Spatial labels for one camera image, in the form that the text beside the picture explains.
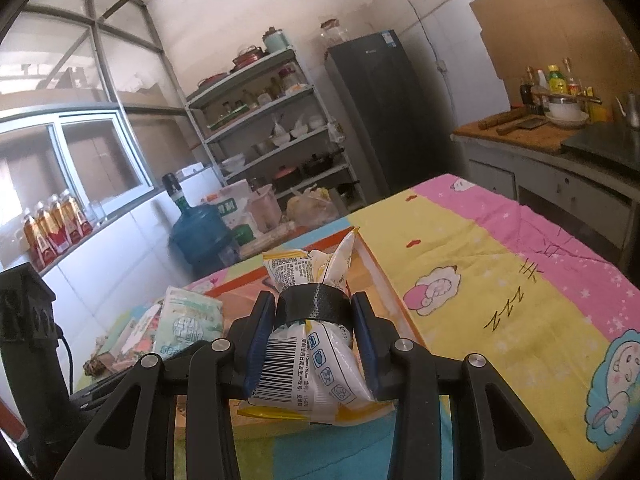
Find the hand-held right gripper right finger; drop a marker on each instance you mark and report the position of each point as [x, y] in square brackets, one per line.
[367, 345]

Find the glass jar with red lid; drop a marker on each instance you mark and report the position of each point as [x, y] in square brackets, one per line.
[334, 32]

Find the blue water jug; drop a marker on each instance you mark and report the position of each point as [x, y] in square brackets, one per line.
[200, 235]

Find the large white bowl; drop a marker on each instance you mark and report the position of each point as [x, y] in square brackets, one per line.
[567, 112]

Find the black hair band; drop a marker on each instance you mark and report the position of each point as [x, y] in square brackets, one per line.
[310, 305]

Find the grey kitchen counter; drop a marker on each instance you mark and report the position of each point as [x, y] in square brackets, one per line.
[550, 175]

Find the leopard print scrunchie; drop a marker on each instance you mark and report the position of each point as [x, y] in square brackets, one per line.
[100, 365]

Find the white green tissue pack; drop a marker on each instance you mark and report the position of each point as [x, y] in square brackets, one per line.
[187, 320]

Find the black pot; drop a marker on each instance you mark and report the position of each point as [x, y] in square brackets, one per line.
[322, 164]

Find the pot with red lid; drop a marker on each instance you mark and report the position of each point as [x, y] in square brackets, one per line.
[286, 177]

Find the white yellow snack packet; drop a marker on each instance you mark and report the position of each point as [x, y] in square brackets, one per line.
[320, 365]

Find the red pan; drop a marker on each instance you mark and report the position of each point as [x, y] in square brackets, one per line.
[247, 56]

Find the white metal shelf rack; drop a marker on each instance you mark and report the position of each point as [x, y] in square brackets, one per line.
[260, 111]

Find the dark grey fridge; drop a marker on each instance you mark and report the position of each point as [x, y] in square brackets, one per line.
[390, 110]

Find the pink plastic bin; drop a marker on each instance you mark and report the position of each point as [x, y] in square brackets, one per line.
[265, 210]

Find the stack of white bowls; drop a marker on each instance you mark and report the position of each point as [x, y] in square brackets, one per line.
[233, 163]

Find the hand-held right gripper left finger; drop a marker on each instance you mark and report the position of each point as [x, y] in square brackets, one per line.
[260, 345]

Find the group of condiment bottles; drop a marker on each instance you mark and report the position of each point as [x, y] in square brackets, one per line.
[555, 82]

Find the steel bowl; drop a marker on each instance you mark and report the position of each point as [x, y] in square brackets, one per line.
[262, 149]

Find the white flour sack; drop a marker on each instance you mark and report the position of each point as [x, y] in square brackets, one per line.
[235, 210]

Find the black induction cooker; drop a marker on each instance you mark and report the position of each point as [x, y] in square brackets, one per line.
[605, 147]

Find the row of glass jars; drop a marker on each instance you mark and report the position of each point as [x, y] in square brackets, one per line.
[260, 95]

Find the orange drink bottle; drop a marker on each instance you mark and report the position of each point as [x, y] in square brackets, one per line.
[51, 232]
[79, 217]
[65, 225]
[37, 242]

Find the sliding window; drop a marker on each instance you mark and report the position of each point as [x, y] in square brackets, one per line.
[95, 160]

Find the orange cardboard box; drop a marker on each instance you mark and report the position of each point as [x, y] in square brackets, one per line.
[385, 295]

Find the wall socket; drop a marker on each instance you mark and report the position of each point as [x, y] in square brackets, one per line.
[442, 66]

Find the teal canister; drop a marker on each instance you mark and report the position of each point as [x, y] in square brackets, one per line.
[276, 41]

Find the steel kettle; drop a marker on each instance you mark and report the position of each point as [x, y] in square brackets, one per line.
[631, 110]

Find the wooden cutting board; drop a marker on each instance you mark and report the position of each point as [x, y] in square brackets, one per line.
[530, 139]

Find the wooden rolling pin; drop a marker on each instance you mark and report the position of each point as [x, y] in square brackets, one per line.
[500, 121]

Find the cardboard wall sheet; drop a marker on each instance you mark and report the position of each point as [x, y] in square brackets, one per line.
[550, 25]

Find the clear plastic bag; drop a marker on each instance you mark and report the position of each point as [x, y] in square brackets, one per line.
[312, 207]

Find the printed cartoon blanket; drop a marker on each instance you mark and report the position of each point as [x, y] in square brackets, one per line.
[500, 270]

